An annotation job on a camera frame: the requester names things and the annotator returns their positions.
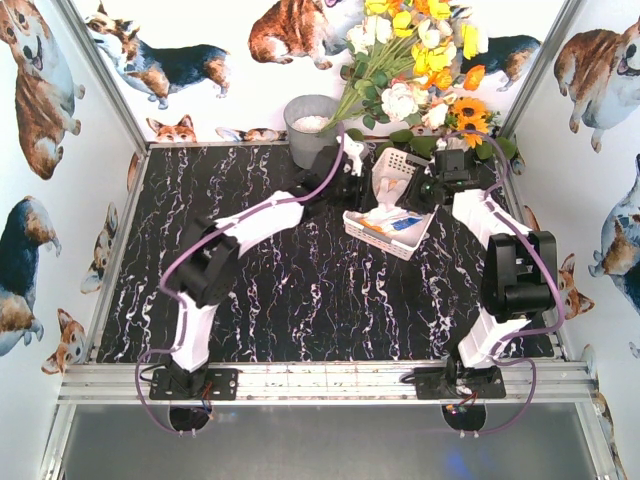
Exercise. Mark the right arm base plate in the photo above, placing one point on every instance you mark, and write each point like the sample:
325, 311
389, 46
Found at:
456, 382

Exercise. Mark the cream knit glove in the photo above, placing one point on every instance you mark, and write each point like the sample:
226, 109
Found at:
389, 191

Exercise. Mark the artificial flower bouquet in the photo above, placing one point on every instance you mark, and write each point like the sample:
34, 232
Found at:
406, 62

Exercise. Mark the white plastic storage basket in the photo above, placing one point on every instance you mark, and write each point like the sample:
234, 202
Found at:
391, 163

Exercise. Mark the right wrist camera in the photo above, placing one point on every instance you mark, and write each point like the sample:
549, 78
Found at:
453, 143

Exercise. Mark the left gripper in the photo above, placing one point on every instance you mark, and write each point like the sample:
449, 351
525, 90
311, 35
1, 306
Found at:
356, 179

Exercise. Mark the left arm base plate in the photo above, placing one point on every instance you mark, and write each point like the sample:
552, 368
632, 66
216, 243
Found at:
204, 383

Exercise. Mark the blue dotted glove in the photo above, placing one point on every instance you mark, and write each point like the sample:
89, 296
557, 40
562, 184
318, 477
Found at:
390, 221

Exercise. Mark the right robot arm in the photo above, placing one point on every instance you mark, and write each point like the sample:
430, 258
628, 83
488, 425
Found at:
519, 279

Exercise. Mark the grey metal bucket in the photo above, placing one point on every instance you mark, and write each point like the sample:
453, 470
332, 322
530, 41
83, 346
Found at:
307, 118

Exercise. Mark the sunflower pot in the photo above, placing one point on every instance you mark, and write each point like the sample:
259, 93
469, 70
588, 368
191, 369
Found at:
468, 113

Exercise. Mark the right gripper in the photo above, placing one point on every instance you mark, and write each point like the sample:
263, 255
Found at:
417, 191

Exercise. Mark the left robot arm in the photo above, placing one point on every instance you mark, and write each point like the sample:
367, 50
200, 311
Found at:
201, 278

